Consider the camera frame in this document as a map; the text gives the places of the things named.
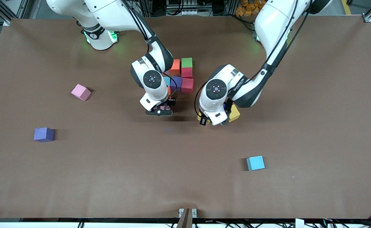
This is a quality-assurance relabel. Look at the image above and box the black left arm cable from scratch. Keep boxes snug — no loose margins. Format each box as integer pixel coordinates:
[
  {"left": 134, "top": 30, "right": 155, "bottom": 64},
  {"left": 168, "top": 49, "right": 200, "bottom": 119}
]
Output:
[{"left": 194, "top": 81, "right": 212, "bottom": 115}]

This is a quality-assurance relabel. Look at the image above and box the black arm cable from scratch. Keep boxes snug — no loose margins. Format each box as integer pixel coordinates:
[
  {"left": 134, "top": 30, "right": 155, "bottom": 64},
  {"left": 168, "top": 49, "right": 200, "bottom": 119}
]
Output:
[
  {"left": 164, "top": 73, "right": 178, "bottom": 93},
  {"left": 194, "top": 81, "right": 212, "bottom": 115}
]

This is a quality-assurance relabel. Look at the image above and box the brown table mat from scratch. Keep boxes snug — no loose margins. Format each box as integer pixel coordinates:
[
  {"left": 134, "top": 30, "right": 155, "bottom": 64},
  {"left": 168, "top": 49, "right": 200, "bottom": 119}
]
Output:
[{"left": 0, "top": 16, "right": 371, "bottom": 219}]

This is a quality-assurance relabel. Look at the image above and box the metal table clamp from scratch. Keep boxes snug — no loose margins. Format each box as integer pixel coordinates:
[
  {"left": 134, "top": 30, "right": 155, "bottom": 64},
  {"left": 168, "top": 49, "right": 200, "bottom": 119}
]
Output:
[{"left": 178, "top": 208, "right": 198, "bottom": 228}]

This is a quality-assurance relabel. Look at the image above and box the purple foam cube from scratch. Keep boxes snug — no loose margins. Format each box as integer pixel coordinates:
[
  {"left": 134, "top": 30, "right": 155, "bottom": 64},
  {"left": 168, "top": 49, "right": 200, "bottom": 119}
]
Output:
[
  {"left": 34, "top": 127, "right": 55, "bottom": 143},
  {"left": 170, "top": 76, "right": 183, "bottom": 92}
]

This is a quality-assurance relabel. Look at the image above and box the pile of orange packets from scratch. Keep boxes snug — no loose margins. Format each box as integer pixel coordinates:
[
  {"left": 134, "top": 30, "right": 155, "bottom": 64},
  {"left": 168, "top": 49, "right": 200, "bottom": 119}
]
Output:
[{"left": 235, "top": 0, "right": 263, "bottom": 17}]

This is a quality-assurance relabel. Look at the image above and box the yellow foam cube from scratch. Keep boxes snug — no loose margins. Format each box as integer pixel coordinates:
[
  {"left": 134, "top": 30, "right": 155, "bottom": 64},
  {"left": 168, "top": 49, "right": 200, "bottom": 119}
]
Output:
[
  {"left": 197, "top": 110, "right": 211, "bottom": 125},
  {"left": 228, "top": 104, "right": 241, "bottom": 123}
]

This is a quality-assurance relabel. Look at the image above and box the white power strip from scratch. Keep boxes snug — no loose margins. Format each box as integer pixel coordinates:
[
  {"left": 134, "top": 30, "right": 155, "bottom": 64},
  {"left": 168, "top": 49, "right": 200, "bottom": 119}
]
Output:
[{"left": 172, "top": 9, "right": 198, "bottom": 16}]

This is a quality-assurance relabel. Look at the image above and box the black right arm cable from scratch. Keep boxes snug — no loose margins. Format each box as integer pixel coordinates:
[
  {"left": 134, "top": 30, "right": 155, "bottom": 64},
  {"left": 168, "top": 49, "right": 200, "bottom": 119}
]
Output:
[{"left": 164, "top": 73, "right": 178, "bottom": 93}]

